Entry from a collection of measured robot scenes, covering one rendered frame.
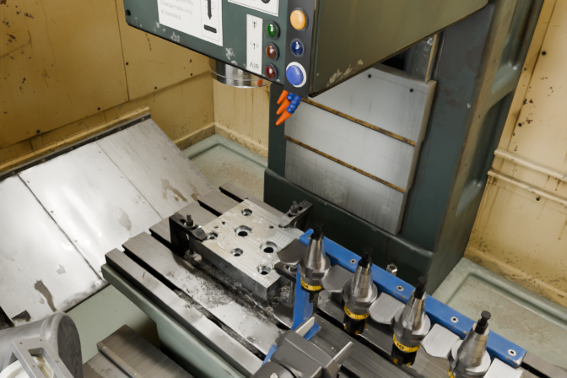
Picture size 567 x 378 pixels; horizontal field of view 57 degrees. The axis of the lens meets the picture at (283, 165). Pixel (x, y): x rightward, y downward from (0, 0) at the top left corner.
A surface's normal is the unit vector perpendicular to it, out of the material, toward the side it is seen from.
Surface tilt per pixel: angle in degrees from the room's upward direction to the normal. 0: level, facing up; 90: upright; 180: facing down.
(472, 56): 90
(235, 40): 90
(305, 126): 90
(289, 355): 0
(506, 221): 90
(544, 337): 0
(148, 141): 24
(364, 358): 0
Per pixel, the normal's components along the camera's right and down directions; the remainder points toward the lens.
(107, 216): 0.35, -0.61
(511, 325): 0.04, -0.83
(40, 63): 0.76, 0.38
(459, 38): -0.65, 0.40
